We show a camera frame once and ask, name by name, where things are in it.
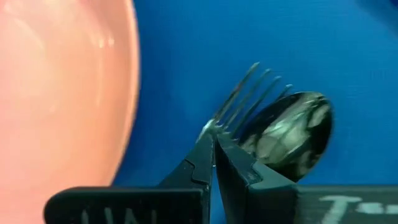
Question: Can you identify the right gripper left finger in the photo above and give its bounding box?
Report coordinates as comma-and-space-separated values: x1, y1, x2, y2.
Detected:
157, 133, 216, 188

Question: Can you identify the metal fork white handle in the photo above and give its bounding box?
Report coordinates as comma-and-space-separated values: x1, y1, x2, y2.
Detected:
195, 61, 295, 144

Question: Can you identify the metal spoon teal handle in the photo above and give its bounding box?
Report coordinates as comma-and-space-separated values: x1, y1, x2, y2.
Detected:
237, 90, 334, 184

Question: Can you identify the salmon pink plastic plate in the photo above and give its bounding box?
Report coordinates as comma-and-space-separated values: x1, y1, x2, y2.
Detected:
0, 0, 141, 224

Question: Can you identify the blue plastic tray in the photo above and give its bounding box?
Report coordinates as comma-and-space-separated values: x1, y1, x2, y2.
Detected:
111, 0, 398, 188

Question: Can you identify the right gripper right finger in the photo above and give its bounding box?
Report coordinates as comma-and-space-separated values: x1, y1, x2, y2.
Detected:
214, 133, 300, 224

